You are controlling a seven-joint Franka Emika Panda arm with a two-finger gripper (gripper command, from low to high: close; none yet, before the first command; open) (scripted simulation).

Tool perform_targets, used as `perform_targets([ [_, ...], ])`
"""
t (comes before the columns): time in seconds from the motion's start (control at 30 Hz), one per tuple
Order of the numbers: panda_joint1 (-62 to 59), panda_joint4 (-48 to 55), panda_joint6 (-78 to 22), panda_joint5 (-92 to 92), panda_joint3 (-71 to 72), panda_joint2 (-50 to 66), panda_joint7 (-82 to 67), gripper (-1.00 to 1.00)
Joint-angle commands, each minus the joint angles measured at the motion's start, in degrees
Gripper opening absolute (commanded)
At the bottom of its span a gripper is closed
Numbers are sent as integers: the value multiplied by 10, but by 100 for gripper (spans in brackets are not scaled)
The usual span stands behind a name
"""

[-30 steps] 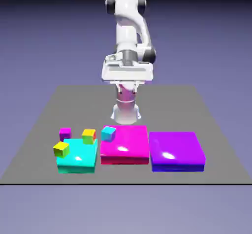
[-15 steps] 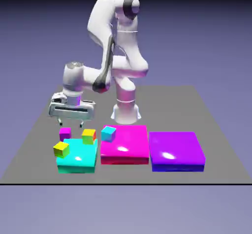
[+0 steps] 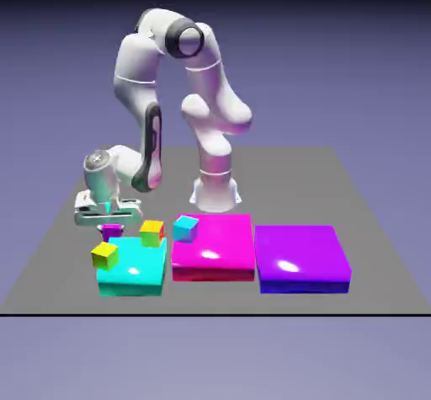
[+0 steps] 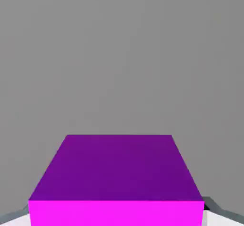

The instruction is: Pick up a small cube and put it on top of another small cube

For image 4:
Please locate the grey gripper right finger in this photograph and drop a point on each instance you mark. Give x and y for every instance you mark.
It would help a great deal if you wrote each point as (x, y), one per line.
(223, 218)

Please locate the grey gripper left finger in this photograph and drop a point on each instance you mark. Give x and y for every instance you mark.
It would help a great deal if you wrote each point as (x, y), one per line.
(15, 219)

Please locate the small magenta cube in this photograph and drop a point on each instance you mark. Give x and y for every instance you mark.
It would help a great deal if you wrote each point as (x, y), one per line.
(116, 172)

